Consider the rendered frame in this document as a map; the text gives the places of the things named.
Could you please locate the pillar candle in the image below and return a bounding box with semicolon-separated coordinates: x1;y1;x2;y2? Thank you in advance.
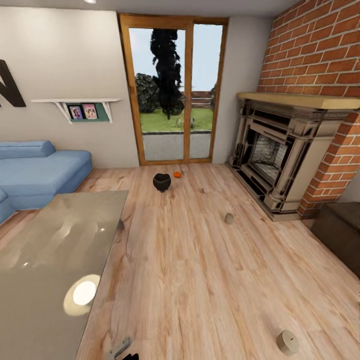
276;330;300;357
224;213;235;225

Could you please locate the cauldron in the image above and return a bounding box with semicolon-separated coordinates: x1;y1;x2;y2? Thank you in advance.
153;173;171;193

